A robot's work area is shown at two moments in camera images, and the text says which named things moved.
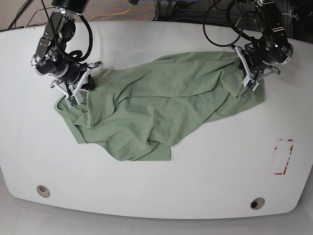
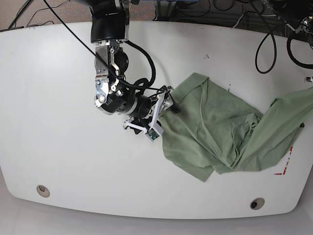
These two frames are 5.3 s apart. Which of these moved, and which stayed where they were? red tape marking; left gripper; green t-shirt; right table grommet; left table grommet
Moved: green t-shirt; left gripper
Stayed: right table grommet; red tape marking; left table grommet
